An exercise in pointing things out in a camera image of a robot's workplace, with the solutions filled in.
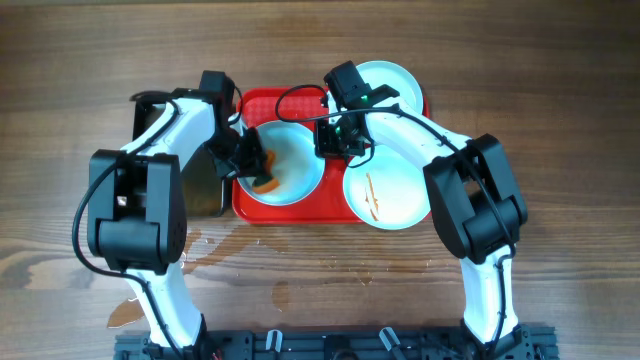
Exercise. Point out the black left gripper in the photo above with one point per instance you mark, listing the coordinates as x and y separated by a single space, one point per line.
248 167

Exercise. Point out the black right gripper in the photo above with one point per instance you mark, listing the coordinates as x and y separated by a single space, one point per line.
324 148

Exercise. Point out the orange green sponge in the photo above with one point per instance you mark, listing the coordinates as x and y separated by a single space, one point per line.
265 181

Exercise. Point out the light blue plate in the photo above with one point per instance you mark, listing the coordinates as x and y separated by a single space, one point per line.
296 167
380 72
385 190

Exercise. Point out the light blue plate back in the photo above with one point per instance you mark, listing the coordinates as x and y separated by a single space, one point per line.
380 72

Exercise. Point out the light blue plate front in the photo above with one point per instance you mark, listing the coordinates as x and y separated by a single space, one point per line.
385 190

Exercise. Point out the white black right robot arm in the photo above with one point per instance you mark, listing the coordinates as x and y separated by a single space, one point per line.
473 197

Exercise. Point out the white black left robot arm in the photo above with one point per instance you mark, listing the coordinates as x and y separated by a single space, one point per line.
132 221

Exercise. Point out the black water-filled tray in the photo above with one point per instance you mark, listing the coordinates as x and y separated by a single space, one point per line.
200 185

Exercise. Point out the red plastic tray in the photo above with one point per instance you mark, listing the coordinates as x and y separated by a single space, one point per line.
326 204

